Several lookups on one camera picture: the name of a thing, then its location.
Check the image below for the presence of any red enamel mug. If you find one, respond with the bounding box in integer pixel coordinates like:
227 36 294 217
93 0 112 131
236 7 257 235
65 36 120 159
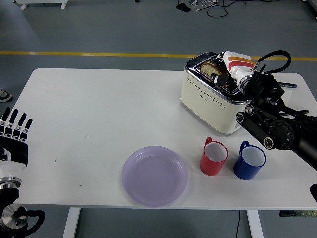
199 137 228 177

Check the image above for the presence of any black floor cable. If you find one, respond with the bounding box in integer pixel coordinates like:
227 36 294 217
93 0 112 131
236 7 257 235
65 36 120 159
207 0 228 18

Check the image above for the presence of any blue enamel mug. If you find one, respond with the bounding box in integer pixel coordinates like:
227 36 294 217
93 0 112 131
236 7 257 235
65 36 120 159
233 141 267 181

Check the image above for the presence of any white table leg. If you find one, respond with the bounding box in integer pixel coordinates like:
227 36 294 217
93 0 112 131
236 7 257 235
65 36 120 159
62 207 81 238
246 210 264 238

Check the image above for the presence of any white furniture base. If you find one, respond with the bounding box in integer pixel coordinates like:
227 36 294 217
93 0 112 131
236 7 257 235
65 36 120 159
14 0 69 10

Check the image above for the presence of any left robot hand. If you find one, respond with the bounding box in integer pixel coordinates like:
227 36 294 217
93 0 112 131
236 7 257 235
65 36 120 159
0 107 34 179

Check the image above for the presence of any grey and black shoe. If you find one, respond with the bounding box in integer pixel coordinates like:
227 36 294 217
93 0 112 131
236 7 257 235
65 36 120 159
0 89 13 103

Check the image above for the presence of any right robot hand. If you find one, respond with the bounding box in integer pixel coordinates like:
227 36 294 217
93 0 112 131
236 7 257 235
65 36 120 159
213 51 256 87

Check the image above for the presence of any white floor cable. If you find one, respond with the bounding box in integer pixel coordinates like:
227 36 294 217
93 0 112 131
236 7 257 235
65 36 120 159
195 0 218 12

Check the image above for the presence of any cream and chrome toaster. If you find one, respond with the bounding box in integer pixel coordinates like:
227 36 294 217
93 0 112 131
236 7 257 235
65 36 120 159
180 51 258 136

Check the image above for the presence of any thin black hanging cable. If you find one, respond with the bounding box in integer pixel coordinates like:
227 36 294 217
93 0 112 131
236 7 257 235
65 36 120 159
235 210 241 238

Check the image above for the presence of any purple plastic plate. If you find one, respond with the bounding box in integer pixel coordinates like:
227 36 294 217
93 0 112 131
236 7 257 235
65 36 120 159
121 145 188 208

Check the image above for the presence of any brown bread slice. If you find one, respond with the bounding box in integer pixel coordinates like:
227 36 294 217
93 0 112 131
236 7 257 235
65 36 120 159
200 61 230 81

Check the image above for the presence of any black table control panel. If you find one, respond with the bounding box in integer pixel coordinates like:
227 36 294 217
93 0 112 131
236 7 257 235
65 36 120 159
279 210 317 218

